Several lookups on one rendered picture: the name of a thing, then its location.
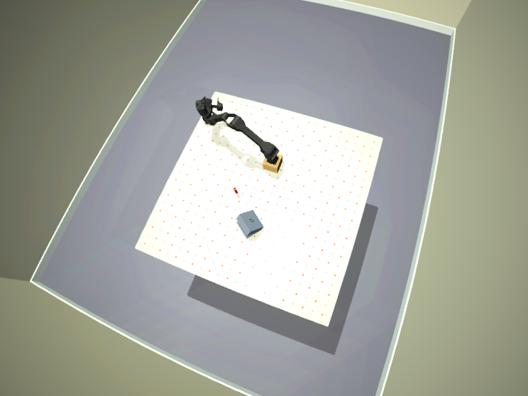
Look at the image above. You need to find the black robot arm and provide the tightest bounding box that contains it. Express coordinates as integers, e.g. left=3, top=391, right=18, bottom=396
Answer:
left=196, top=99, right=280, bottom=165

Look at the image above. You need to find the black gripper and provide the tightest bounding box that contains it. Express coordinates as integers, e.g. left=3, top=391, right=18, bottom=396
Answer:
left=196, top=96, right=223, bottom=111

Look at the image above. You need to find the grey flat panel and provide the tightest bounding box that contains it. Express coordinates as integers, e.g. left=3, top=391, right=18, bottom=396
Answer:
left=236, top=210, right=264, bottom=239

